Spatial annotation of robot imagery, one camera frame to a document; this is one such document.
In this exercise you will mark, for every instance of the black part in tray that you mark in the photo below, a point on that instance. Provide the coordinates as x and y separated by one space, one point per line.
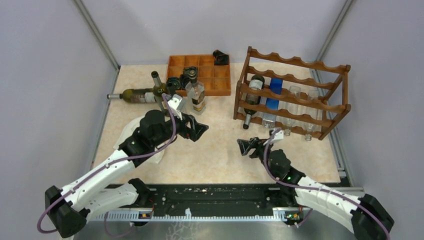
188 73

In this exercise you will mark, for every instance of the black part behind tray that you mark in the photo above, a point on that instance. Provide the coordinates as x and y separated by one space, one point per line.
220 58

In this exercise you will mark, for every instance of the wooden compartment tray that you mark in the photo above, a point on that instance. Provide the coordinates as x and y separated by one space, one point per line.
216 78

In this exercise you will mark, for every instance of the lying green wine bottle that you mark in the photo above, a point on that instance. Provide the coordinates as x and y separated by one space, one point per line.
134 96

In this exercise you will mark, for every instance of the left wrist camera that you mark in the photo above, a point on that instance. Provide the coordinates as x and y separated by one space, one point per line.
177 105

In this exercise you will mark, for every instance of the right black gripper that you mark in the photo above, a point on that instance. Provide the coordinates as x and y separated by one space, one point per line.
255 142

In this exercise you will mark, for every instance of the blue square glass bottle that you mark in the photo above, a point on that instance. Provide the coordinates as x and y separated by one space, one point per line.
268 119

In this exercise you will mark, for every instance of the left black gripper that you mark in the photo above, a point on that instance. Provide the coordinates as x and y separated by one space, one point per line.
196 129

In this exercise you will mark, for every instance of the wooden wine rack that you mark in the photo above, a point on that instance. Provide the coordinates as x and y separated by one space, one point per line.
306 106

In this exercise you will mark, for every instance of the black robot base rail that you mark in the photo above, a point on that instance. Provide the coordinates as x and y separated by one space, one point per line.
230 201

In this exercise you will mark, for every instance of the white cable duct strip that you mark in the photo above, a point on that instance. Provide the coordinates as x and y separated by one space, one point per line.
134 215

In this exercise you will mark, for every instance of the small clear labelled bottle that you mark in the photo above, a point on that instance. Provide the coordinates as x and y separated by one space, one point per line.
195 91

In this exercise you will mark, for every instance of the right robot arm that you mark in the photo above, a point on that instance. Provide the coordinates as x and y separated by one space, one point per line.
364 216

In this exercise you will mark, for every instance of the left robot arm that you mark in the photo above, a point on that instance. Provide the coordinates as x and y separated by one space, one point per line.
70 207

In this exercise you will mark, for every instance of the white folded cloth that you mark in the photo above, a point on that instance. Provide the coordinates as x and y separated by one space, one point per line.
128 130

